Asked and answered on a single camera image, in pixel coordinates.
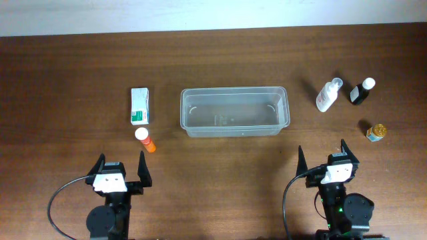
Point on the orange tablet tube white cap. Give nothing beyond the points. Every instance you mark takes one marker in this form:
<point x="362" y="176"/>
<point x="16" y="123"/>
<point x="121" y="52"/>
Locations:
<point x="142" y="135"/>

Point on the white green medicine box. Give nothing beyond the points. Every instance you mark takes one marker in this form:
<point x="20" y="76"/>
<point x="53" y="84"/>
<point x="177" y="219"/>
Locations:
<point x="139" y="106"/>

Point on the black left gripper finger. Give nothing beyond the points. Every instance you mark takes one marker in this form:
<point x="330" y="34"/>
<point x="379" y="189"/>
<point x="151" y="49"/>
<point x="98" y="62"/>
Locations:
<point x="98" y="165"/>
<point x="143" y="172"/>

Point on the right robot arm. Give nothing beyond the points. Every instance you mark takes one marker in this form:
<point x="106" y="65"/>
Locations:
<point x="347" y="215"/>

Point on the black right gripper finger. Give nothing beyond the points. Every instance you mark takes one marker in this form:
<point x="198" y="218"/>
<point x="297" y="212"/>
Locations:
<point x="302" y="165"/>
<point x="345" y="149"/>

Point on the small jar gold lid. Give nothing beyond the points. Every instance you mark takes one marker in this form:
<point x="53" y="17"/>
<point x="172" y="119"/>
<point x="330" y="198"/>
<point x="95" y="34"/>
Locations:
<point x="376" y="132"/>

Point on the clear plastic container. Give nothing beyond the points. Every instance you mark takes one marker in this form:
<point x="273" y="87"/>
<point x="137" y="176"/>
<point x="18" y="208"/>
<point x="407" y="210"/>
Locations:
<point x="234" y="111"/>

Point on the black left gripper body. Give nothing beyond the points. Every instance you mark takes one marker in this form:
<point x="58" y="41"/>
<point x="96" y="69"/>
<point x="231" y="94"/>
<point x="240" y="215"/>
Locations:
<point x="134" y="186"/>

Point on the dark bottle white cap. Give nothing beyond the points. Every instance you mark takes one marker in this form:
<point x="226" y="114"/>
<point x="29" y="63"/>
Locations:
<point x="360" y="92"/>

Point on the white spray bottle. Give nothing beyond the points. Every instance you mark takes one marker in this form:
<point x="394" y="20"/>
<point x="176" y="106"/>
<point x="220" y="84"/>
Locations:
<point x="328" y="94"/>

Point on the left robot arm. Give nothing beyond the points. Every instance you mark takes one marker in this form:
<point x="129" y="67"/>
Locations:
<point x="111" y="220"/>

